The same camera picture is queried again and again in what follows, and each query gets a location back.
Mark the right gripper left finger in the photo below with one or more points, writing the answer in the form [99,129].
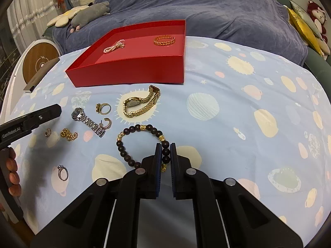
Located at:
[151,179]

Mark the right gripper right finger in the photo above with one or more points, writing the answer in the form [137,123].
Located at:
[180,184]

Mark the silver wristwatch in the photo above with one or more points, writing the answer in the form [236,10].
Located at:
[79,115]

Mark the gold wristwatch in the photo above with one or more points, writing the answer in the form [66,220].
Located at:
[147,102]

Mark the person's left hand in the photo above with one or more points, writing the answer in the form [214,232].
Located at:
[9,168]

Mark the rose gold hoop earring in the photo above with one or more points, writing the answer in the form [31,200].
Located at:
[106,123]

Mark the light blue planet tablecloth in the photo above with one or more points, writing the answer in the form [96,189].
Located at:
[241,113]

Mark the red cardboard tray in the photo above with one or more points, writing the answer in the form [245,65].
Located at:
[151,52]

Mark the flower shaped cushion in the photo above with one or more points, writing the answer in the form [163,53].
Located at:
[63,19]

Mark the white curtain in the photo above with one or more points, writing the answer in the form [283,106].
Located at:
[28,20]

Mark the grey plush toy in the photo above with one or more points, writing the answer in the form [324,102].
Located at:
[91,13]

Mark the blue-grey bed blanket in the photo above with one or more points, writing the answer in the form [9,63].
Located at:
[260,24]

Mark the yellow satin pillow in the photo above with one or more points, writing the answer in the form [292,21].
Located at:
[304,30]

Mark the grey-green pillow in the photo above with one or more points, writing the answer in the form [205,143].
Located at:
[315,26]

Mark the red monkey plush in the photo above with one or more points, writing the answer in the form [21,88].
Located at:
[318,16]

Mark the green bed frame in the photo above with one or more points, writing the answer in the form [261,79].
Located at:
[314,62]

